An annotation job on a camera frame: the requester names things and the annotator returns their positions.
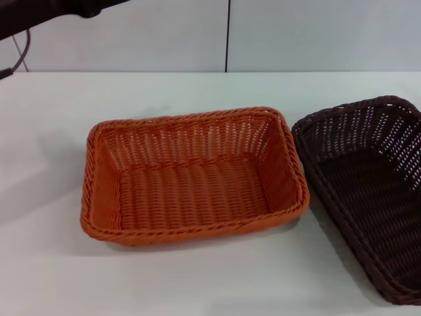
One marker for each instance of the dark brown woven basket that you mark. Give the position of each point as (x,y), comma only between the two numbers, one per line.
(368,197)

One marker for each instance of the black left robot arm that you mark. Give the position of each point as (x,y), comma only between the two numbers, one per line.
(39,16)

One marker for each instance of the orange woven plastic basket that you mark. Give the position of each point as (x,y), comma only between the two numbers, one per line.
(194,194)

